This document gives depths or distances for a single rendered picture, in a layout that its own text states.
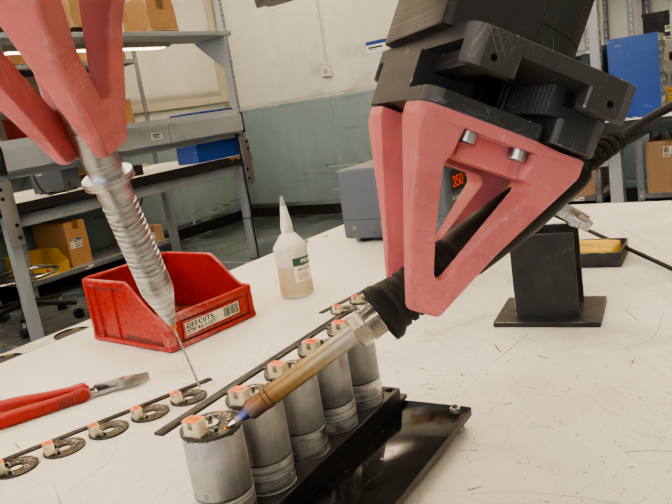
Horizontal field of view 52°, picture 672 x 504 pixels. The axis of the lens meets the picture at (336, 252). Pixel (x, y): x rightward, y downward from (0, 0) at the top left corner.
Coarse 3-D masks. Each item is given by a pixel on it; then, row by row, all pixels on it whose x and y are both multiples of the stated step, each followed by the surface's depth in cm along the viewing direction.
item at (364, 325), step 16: (368, 304) 28; (352, 320) 27; (368, 320) 27; (336, 336) 28; (352, 336) 27; (368, 336) 27; (320, 352) 27; (336, 352) 27; (304, 368) 27; (320, 368) 27; (272, 384) 27; (288, 384) 27; (256, 400) 27; (272, 400) 27; (256, 416) 27
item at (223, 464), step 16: (240, 432) 28; (192, 448) 27; (208, 448) 27; (224, 448) 27; (240, 448) 27; (192, 464) 27; (208, 464) 27; (224, 464) 27; (240, 464) 27; (192, 480) 27; (208, 480) 27; (224, 480) 27; (240, 480) 27; (208, 496) 27; (224, 496) 27; (240, 496) 28
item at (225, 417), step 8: (216, 416) 28; (224, 416) 28; (232, 416) 28; (224, 424) 28; (240, 424) 28; (208, 432) 27; (216, 432) 27; (224, 432) 27; (232, 432) 27; (184, 440) 27; (192, 440) 27; (200, 440) 27; (208, 440) 27
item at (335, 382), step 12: (336, 360) 34; (348, 360) 35; (324, 372) 34; (336, 372) 34; (348, 372) 34; (324, 384) 34; (336, 384) 34; (348, 384) 34; (324, 396) 34; (336, 396) 34; (348, 396) 34; (324, 408) 34; (336, 408) 34; (348, 408) 34; (336, 420) 34; (348, 420) 34; (336, 432) 34
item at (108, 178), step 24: (96, 168) 21; (120, 168) 21; (96, 192) 21; (120, 192) 21; (120, 216) 22; (120, 240) 22; (144, 240) 22; (144, 264) 22; (144, 288) 23; (168, 288) 23
